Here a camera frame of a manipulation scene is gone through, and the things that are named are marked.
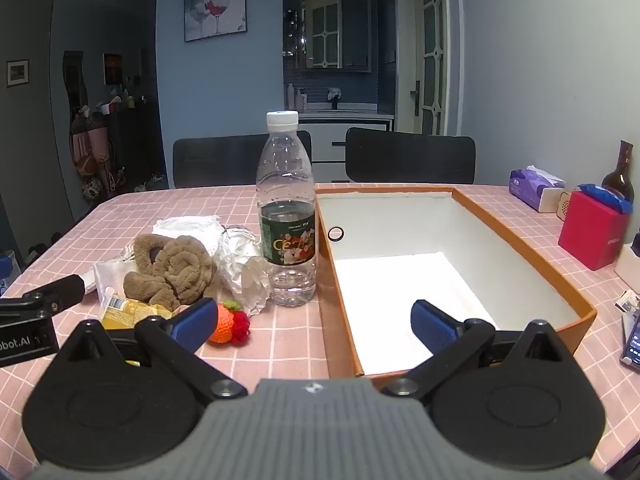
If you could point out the yellow-green small bottle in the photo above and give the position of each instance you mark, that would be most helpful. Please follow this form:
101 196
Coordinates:
131 101

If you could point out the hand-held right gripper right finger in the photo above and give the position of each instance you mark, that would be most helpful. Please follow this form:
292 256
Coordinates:
435 325

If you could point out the white cloth pouch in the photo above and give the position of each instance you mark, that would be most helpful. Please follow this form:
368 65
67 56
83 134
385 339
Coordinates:
107 275

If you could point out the white container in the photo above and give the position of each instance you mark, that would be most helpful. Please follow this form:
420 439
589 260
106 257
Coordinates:
630 267

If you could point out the wine glass wall picture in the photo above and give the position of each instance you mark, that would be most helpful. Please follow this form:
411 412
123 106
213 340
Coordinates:
215 5

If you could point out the orange crochet fruit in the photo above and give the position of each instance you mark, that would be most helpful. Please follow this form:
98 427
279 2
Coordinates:
225 325

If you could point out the smartphone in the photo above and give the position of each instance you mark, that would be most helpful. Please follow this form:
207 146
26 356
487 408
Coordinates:
634 345

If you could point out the pink checkered tablecloth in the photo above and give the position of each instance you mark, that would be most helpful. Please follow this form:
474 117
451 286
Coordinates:
280 340

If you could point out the hanging pink bags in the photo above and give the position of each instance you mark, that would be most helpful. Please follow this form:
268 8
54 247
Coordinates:
92 150

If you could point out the white glass panel door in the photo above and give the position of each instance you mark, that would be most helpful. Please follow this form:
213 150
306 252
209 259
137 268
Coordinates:
430 35

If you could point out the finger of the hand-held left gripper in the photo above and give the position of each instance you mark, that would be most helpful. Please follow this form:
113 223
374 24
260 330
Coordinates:
60 292

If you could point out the black faucet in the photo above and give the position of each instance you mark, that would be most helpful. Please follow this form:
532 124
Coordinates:
334 102

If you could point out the orange cardboard box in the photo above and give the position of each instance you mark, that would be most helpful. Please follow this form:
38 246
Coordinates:
380 290

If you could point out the white toiletry bottle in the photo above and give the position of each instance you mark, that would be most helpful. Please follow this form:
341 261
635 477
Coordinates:
291 96

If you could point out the brown plush towel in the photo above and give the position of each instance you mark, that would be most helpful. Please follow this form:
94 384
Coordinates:
180 270

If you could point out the yellow snack packet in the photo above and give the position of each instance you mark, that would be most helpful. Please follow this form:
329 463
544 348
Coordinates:
125 310

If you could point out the purple tissue pack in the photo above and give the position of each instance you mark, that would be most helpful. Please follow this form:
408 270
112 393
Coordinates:
530 185

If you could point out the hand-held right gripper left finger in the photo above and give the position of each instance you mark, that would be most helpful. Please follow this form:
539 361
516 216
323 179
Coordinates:
192 325

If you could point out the dark sideboard cabinet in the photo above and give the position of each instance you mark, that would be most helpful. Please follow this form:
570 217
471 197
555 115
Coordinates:
135 145

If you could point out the wall mirror cabinet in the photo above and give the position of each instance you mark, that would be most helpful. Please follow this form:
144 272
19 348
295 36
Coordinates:
325 30

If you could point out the small white package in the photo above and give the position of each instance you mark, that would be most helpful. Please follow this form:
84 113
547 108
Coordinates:
626 304

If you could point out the clear plastic water bottle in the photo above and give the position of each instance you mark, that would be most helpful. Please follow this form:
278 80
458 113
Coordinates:
287 185

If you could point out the brown glass bottle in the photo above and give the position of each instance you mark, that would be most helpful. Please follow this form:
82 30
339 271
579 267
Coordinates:
620 175

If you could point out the red box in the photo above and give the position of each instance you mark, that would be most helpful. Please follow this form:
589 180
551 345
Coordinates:
590 235

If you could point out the wavy wall mirror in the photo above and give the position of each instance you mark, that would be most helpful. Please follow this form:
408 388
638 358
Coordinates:
75 80

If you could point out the pink toiletry bottle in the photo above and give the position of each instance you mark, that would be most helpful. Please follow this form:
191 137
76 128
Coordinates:
301 100

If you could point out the pair of shoes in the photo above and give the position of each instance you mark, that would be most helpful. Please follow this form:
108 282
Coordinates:
150 182

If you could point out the small framed picture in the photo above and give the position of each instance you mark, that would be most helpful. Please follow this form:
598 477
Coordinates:
17 73

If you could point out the black chair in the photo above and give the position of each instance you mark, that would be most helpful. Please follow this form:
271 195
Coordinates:
215 160
410 155

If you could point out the small white speaker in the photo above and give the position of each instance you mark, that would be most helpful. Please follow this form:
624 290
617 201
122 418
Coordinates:
564 207

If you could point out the dark framed picture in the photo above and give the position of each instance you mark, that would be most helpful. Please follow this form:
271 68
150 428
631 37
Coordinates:
113 69

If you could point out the white vanity cabinet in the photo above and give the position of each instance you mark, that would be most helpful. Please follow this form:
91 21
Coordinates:
330 145

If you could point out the blue plastic bag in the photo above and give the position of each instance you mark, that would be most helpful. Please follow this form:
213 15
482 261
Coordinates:
607 197

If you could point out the white plastic bag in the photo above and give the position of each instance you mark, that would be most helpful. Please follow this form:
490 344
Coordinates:
240 265
190 225

